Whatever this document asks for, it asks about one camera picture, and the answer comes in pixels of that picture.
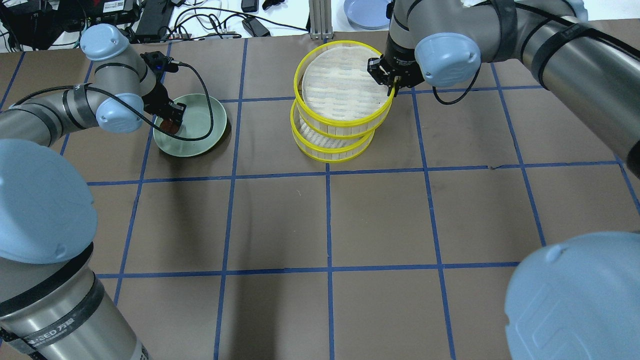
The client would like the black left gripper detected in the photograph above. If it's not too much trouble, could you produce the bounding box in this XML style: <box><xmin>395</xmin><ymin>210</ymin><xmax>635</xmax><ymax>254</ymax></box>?
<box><xmin>144</xmin><ymin>82</ymin><xmax>187</xmax><ymax>126</ymax></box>

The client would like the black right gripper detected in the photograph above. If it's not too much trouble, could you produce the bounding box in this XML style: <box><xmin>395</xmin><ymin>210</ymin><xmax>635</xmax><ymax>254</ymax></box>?
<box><xmin>367</xmin><ymin>39</ymin><xmax>425</xmax><ymax>98</ymax></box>

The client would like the brown chocolate bun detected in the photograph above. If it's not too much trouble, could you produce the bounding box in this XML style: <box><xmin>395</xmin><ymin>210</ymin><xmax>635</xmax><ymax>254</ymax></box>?
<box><xmin>158</xmin><ymin>120</ymin><xmax>180</xmax><ymax>135</ymax></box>

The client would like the yellow bamboo steamer basket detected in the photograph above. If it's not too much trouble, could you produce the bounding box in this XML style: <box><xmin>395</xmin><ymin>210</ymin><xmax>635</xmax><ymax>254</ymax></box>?
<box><xmin>294</xmin><ymin>40</ymin><xmax>394</xmax><ymax>141</ymax></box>

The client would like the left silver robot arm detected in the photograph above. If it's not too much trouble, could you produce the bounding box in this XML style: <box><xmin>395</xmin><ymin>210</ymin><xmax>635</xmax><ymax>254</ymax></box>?
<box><xmin>1</xmin><ymin>23</ymin><xmax>185</xmax><ymax>360</ymax></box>

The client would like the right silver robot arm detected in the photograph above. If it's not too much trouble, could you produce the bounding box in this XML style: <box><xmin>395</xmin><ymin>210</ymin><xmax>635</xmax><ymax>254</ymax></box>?
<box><xmin>369</xmin><ymin>61</ymin><xmax>639</xmax><ymax>360</ymax></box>

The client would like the yellow steamer with paper liner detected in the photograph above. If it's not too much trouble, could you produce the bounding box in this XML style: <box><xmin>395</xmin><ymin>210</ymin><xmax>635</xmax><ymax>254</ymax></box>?
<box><xmin>289</xmin><ymin>101</ymin><xmax>375</xmax><ymax>164</ymax></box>

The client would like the light green plate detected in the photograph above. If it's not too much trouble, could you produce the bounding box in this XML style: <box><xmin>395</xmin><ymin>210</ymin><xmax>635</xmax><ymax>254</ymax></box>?
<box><xmin>153</xmin><ymin>93</ymin><xmax>227</xmax><ymax>158</ymax></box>

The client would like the blue plate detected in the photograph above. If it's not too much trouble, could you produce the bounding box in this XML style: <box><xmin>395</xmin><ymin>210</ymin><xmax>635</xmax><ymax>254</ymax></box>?
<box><xmin>342</xmin><ymin>0</ymin><xmax>394</xmax><ymax>30</ymax></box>

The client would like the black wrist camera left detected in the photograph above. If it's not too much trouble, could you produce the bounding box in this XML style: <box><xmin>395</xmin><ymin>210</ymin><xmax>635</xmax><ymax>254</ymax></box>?
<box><xmin>139</xmin><ymin>51</ymin><xmax>179</xmax><ymax>76</ymax></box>

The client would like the aluminium frame post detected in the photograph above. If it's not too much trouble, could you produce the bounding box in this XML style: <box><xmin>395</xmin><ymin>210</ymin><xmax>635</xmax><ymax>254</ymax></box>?
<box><xmin>308</xmin><ymin>0</ymin><xmax>334</xmax><ymax>40</ymax></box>

